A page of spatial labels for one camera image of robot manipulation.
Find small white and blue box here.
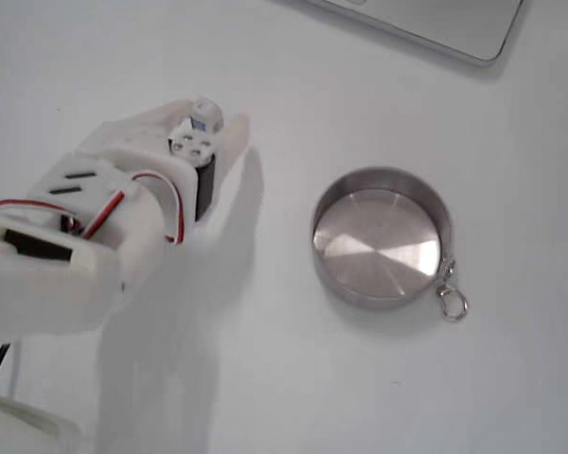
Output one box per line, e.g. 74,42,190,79
188,96,225,136

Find round metal bowl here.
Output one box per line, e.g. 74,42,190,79
311,166,454,314

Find silver laptop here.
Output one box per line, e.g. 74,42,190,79
264,0,534,65

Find metal snap hook clip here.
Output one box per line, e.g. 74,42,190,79
435,254,471,324

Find red and white servo cable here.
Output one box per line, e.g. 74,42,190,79
0,171,187,247

